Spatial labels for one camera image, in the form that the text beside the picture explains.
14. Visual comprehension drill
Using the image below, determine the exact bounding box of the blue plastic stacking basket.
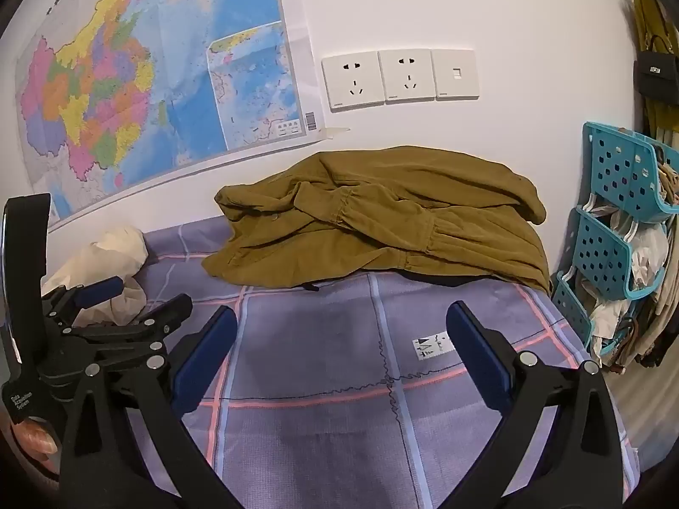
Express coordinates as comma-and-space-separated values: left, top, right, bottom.
550, 270, 598, 353
582, 122, 679, 224
570, 207, 659, 300

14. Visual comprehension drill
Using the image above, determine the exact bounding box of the olive brown garment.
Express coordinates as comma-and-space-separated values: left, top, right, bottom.
204, 144, 553, 295

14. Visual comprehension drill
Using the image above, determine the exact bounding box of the yellow hanging garment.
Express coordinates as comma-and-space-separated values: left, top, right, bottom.
634, 0, 679, 144

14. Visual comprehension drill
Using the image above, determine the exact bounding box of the teal plastic basket rack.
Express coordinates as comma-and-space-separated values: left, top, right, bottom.
586, 159, 679, 377

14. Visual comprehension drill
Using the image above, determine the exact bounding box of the black handbag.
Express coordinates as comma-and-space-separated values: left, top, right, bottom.
634, 34, 679, 101

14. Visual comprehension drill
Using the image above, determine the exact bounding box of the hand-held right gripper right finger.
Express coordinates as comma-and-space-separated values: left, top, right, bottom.
446, 300, 624, 509

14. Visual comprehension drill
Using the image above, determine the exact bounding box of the purple plaid bed sheet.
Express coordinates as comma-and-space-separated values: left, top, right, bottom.
122, 217, 640, 509

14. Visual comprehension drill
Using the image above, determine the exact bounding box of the person's left hand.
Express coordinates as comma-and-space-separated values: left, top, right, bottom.
11, 416, 60, 481

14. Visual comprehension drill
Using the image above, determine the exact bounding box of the colourful wall map poster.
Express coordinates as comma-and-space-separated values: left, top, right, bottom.
15, 0, 351, 234

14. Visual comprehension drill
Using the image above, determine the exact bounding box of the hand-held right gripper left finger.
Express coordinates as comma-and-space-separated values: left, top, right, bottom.
58, 305, 245, 509

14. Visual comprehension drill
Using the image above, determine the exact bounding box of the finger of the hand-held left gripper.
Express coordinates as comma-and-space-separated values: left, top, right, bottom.
41, 277, 124, 330
64, 293, 193, 369

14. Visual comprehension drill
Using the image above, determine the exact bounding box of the white wall socket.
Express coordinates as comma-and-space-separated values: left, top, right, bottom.
378, 49, 437, 105
322, 52, 385, 112

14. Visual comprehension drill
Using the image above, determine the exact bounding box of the cream garment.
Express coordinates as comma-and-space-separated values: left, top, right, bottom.
41, 225, 149, 327

